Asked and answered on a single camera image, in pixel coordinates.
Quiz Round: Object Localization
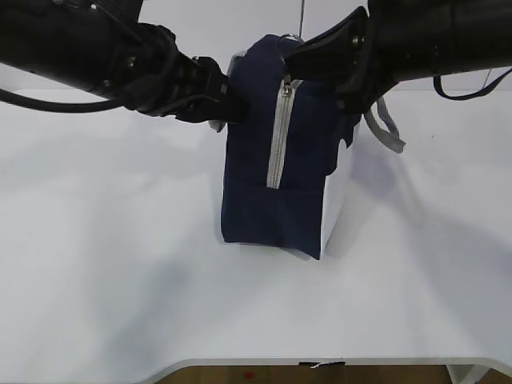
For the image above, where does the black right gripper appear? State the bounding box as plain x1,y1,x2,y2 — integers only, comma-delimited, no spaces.
284,6,397,114

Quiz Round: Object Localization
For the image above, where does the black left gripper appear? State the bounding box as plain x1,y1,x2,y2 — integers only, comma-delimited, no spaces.
114,24,249,123

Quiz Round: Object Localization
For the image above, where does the navy blue lunch bag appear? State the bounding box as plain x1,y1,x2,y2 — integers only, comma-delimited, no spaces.
207,33,406,261

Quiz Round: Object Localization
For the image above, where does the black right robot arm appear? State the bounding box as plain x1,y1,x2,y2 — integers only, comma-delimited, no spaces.
284,0,511,114

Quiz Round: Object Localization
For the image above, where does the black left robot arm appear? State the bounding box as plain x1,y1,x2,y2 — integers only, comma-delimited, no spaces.
1,0,249,123

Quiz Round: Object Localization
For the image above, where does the black tape on table edge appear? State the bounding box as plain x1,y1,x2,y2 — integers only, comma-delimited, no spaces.
298,361,346,370

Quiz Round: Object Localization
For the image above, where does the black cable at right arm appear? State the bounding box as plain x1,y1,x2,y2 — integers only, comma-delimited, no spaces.
434,67,512,100

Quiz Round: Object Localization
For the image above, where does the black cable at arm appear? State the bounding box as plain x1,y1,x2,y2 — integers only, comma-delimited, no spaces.
434,67,512,100
0,88,125,114

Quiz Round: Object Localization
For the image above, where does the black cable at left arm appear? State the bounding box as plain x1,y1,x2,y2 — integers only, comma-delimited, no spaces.
0,88,125,114

